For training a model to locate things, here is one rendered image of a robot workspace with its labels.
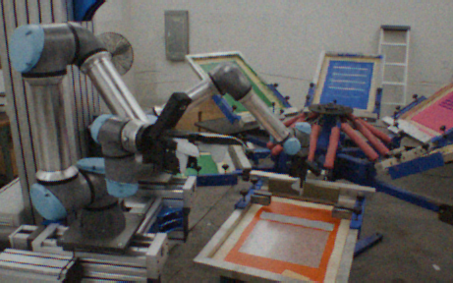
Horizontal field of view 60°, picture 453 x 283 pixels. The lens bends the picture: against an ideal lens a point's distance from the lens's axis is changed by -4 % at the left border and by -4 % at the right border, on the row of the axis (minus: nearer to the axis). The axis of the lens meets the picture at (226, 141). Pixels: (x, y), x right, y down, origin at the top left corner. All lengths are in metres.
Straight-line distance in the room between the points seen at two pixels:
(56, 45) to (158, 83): 6.02
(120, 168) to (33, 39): 0.38
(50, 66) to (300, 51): 5.23
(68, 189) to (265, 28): 5.28
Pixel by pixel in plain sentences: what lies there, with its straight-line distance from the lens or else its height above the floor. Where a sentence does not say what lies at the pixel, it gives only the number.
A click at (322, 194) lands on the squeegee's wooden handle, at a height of 1.07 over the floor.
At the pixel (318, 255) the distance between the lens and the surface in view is 1.79.
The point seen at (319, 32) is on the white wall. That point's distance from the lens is 6.04.
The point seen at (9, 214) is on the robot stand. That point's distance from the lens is 1.68.
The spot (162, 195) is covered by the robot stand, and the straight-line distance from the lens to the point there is 1.77.
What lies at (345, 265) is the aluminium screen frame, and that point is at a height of 0.99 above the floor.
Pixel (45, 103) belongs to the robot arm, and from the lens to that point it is 1.13.
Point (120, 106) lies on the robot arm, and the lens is 1.10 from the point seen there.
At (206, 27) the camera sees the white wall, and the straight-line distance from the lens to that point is 6.56.
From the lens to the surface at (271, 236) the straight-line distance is 1.90.
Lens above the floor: 1.93
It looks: 18 degrees down
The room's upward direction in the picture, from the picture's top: straight up
